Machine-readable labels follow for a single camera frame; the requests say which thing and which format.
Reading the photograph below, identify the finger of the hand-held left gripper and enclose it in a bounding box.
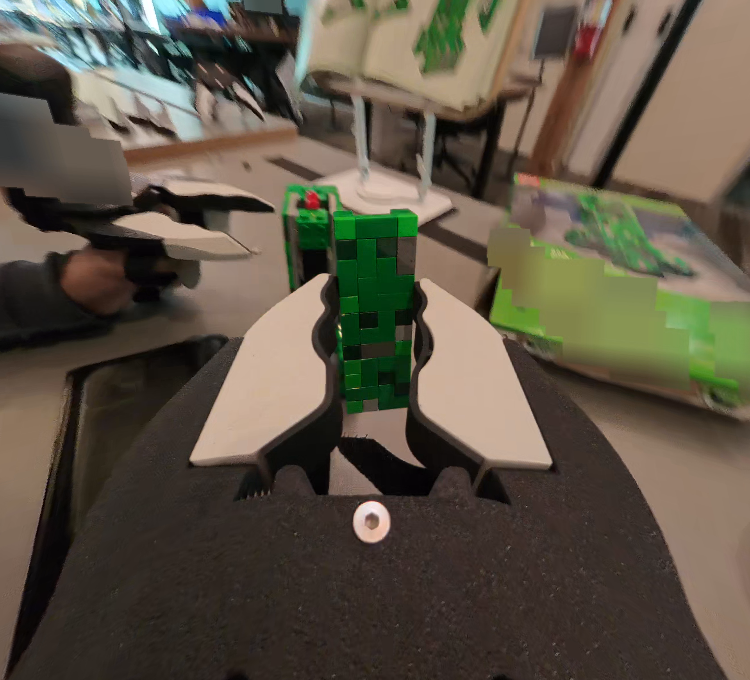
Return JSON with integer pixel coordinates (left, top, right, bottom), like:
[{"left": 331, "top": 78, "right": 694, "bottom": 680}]
[
  {"left": 132, "top": 180, "right": 276, "bottom": 236},
  {"left": 107, "top": 211, "right": 260, "bottom": 263}
]

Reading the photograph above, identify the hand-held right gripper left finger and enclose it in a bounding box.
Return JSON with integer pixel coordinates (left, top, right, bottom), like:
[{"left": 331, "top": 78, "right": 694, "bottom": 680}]
[{"left": 187, "top": 272, "right": 343, "bottom": 469}]

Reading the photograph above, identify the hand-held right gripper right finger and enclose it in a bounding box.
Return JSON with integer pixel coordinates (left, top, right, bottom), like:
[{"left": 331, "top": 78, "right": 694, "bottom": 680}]
[{"left": 406, "top": 278, "right": 555, "bottom": 471}]

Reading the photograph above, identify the green lego creeper model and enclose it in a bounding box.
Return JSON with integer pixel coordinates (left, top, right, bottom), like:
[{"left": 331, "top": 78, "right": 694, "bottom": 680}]
[{"left": 282, "top": 183, "right": 342, "bottom": 294}]

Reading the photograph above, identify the green lego side panel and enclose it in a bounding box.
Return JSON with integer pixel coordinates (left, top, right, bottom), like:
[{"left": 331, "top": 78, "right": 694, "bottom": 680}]
[{"left": 332, "top": 209, "right": 420, "bottom": 416}]

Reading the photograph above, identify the person's left forearm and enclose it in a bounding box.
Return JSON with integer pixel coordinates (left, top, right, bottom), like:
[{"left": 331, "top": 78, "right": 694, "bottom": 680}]
[{"left": 0, "top": 258, "right": 80, "bottom": 351}]

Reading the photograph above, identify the green lego set box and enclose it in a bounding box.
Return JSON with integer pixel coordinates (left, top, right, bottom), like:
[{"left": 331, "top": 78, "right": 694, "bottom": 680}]
[{"left": 486, "top": 173, "right": 750, "bottom": 418}]

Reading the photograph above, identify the lego instruction booklet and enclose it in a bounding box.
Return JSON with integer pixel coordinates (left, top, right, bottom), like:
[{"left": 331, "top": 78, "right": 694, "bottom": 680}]
[{"left": 295, "top": 0, "right": 545, "bottom": 111}]

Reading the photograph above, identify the person's left hand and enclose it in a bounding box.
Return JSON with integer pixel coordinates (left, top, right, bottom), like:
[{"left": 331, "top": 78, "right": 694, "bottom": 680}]
[{"left": 61, "top": 249, "right": 138, "bottom": 315}]

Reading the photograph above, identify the wood-edged desk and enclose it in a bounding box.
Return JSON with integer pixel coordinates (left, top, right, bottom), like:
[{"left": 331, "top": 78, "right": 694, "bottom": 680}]
[{"left": 76, "top": 67, "right": 300, "bottom": 165}]

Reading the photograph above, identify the black tray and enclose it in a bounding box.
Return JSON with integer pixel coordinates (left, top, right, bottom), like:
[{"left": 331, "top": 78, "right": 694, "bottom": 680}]
[{"left": 9, "top": 334, "right": 229, "bottom": 657}]

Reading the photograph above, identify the white book stand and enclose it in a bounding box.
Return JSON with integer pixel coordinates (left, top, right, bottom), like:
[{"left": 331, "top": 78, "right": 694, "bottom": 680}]
[{"left": 309, "top": 73, "right": 531, "bottom": 225}]

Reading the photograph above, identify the computer monitor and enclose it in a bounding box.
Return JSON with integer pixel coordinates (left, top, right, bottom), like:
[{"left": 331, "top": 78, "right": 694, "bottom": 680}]
[{"left": 531, "top": 4, "right": 581, "bottom": 62}]

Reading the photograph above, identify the wooden post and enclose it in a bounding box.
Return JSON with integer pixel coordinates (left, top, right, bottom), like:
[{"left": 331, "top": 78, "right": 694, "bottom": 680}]
[{"left": 530, "top": 0, "right": 636, "bottom": 179}]

